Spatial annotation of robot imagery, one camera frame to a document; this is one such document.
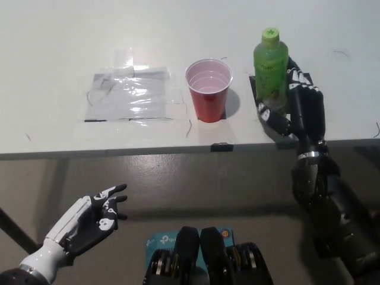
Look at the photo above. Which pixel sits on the black right hand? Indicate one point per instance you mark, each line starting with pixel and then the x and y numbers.
pixel 310 118

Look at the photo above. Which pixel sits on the white and black left hand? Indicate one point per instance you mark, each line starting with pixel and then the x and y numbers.
pixel 80 228

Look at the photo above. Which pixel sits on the green tea bottle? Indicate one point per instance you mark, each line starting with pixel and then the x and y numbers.
pixel 270 74

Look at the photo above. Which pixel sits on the red plastic cup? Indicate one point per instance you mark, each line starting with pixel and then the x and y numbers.
pixel 209 101

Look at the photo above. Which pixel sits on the black floor tape patch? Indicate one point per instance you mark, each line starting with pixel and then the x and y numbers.
pixel 69 259

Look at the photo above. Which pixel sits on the black table leg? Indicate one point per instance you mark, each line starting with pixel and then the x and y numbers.
pixel 17 231

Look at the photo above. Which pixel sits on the black tape square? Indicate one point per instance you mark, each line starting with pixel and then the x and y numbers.
pixel 253 89

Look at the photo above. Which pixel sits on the teal tp-link box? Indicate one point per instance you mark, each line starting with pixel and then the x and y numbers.
pixel 161 240

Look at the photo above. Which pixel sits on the small black tape piece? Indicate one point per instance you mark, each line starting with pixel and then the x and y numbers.
pixel 221 147

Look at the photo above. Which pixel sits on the clear plastic sheet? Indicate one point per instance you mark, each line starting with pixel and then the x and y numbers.
pixel 127 98

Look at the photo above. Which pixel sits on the clear tape strip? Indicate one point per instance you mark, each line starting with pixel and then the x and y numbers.
pixel 124 60

